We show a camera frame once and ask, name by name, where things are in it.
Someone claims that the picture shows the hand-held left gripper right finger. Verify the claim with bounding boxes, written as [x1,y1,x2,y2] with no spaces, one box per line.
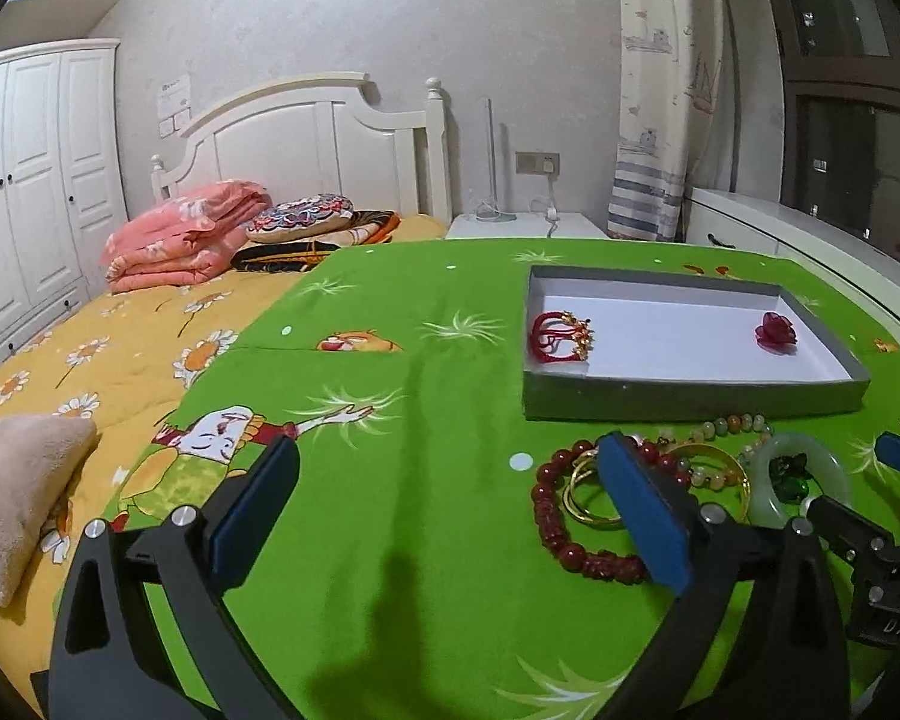
[596,431,852,720]

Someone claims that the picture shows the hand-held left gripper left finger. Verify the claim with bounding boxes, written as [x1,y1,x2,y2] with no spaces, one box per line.
[49,433,301,720]

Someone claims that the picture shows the gold bangle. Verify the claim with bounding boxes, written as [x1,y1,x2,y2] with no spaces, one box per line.
[564,444,751,533]

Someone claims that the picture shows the pale green jade bangle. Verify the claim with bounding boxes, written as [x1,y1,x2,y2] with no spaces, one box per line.
[746,431,852,527]

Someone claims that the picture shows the green leaf pendant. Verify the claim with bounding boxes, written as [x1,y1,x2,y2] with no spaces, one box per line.
[769,452,811,503]

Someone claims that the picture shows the dark red bead bracelet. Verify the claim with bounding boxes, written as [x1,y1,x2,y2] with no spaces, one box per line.
[532,439,695,584]

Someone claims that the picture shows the multicolour bead bracelet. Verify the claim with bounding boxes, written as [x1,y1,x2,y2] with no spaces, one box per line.
[656,411,773,496]

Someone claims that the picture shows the grey cardboard tray box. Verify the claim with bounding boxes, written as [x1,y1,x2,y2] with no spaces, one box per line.
[523,265,871,421]

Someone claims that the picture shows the green cartoon printed cloth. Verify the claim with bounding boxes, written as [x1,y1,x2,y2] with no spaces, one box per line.
[112,238,900,720]

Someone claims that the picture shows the red rose ornament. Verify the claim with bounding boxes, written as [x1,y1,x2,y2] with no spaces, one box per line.
[754,311,798,351]

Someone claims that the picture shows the beige plush cushion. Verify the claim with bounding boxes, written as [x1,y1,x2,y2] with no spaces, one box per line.
[0,414,98,608]

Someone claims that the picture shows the black orange folded blanket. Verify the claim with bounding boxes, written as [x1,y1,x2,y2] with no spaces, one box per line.
[230,210,402,272]

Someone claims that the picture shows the white dresser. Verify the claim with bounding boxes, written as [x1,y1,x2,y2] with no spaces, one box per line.
[686,186,900,361]

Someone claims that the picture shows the pink folded quilt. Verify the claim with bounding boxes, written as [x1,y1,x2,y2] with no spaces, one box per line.
[101,180,275,295]

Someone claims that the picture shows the patterned embroidered pillow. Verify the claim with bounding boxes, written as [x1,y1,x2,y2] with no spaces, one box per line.
[244,195,355,245]

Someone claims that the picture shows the white nightstand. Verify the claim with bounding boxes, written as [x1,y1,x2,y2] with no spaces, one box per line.
[446,212,610,241]

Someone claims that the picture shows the dark framed window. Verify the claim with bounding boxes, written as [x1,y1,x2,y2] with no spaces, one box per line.
[750,0,900,263]

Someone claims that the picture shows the white bed headboard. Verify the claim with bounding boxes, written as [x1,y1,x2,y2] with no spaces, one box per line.
[150,73,452,222]

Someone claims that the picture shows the white stick lamp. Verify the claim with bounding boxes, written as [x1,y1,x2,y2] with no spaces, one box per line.
[471,97,522,224]

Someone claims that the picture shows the white wardrobe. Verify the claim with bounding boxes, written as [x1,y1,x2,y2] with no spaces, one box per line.
[0,37,130,372]

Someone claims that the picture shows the ship printed curtain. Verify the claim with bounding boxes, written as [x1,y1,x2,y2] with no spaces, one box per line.
[606,0,725,242]

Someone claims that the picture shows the red string bracelet gold charms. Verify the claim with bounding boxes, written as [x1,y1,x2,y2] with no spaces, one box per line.
[531,310,595,365]

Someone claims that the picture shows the white charger cable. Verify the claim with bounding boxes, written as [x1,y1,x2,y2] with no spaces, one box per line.
[529,157,563,237]

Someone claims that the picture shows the white wall papers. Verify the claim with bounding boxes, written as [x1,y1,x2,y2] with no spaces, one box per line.
[156,75,193,137]

